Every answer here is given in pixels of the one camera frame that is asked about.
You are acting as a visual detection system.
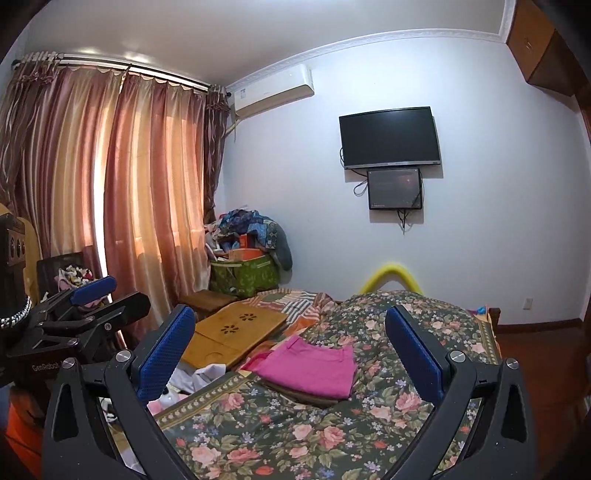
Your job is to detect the white air conditioner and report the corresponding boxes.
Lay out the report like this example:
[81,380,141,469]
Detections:
[232,64,315,119]

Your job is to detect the black wall television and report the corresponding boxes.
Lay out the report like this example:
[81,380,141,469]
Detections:
[339,106,441,170]

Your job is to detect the pile of blue clothes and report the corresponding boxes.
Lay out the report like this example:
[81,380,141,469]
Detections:
[206,209,293,271]

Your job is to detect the pink window curtain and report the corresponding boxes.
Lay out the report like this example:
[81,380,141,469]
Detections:
[1,54,230,339]

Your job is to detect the floral green quilt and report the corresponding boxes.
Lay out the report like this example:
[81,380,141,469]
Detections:
[156,291,500,479]

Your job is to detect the striped patchwork bedsheet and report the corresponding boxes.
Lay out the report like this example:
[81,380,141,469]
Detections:
[242,288,339,337]

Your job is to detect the brown wooden wall cabinet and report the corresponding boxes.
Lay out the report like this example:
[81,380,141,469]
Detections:
[507,1,589,97]

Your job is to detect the green storage box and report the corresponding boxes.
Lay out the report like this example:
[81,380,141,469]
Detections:
[209,254,280,299]

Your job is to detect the curtain rod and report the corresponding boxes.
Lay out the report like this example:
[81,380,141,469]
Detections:
[10,51,214,92]

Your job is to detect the black basket with clothes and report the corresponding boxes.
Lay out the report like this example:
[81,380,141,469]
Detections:
[36,252,96,302]

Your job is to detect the small black wall monitor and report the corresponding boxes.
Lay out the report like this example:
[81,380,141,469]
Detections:
[368,168,423,211]

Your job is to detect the pink pants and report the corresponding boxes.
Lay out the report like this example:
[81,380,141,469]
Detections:
[242,335,356,399]

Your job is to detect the olive folded pants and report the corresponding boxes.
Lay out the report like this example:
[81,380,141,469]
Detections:
[259,379,351,409]

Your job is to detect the yellow foam hoop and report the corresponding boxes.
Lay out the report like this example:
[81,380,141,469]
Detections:
[360,263,423,294]

